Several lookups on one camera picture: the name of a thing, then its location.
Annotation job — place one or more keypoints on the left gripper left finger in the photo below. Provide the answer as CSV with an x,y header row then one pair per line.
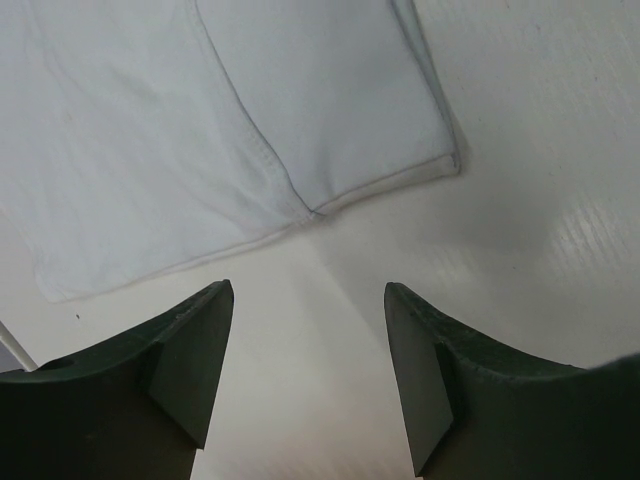
x,y
135,406

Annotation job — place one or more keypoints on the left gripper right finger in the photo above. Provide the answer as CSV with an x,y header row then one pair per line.
x,y
475,408

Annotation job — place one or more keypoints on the white skirt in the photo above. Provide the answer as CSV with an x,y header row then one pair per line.
x,y
140,137

